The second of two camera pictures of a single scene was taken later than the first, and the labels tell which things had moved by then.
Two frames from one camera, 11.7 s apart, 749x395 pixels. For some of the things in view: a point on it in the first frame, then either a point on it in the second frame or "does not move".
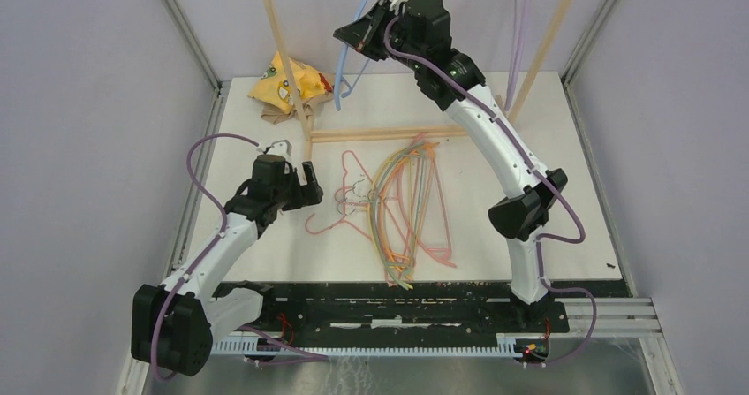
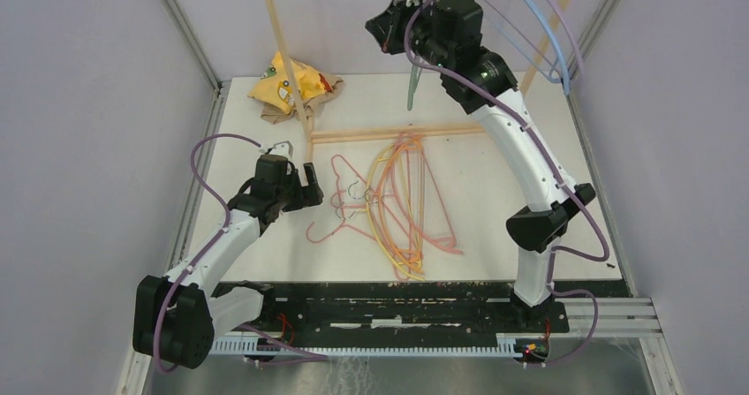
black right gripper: (361, 34) -> (385, 26)
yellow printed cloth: (273, 87) does not move
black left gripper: (308, 194) does not move
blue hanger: (340, 79) -> (560, 49)
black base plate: (401, 309) does not move
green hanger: (374, 203) -> (416, 72)
